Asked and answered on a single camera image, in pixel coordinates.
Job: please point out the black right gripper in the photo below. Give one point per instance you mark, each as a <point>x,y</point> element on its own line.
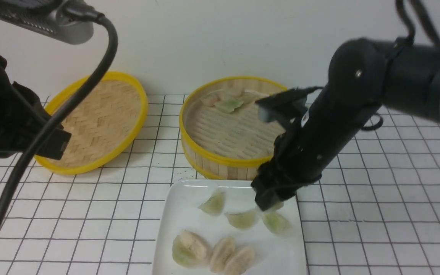
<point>278,181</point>

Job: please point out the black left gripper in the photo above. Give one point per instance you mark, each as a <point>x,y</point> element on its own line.
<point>10,122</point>

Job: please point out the yellow rimmed bamboo steamer basket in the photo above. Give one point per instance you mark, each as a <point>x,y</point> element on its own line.
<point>228,146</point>

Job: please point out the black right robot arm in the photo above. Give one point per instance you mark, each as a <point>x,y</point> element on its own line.
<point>363,76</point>

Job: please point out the green dumpling plate right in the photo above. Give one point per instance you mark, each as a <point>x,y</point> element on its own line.
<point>276,223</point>

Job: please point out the green dumpling plate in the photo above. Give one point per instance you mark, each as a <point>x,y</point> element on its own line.
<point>215,204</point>
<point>242,220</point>
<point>276,223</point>

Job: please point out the green dumpling plate middle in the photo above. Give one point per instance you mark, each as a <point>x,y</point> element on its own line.
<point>242,220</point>

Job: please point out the green dumpling plate top left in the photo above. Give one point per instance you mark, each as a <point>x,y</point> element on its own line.
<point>215,204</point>

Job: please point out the white dumpling plate middle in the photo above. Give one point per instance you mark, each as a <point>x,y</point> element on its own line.
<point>221,253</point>

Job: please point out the white dumpling plate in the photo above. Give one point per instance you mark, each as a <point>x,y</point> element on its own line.
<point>221,253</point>
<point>240,261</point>
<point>195,244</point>

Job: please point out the white dumpling plate right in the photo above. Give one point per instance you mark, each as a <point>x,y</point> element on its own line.
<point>240,261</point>

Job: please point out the white square plate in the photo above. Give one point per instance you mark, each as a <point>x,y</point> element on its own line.
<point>282,254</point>

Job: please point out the white dumpling plate left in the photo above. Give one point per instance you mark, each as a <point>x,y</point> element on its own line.
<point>195,244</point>

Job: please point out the green dumpling steamer back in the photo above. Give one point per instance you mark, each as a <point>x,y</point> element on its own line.
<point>228,105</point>

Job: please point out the yellow rimmed bamboo steamer lid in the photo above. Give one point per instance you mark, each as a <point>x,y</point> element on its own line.
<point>102,126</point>

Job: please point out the white dumpling steamer back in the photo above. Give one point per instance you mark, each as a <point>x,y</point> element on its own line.
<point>230,93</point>

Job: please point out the pink dumpling steamer back left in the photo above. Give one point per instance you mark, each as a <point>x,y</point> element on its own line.
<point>210,100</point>

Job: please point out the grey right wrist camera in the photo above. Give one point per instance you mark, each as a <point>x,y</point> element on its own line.
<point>284,106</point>

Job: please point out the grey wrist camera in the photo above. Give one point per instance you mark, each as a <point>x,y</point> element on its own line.
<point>68,21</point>
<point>284,106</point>

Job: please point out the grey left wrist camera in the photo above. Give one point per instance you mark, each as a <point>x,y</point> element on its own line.
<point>68,21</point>

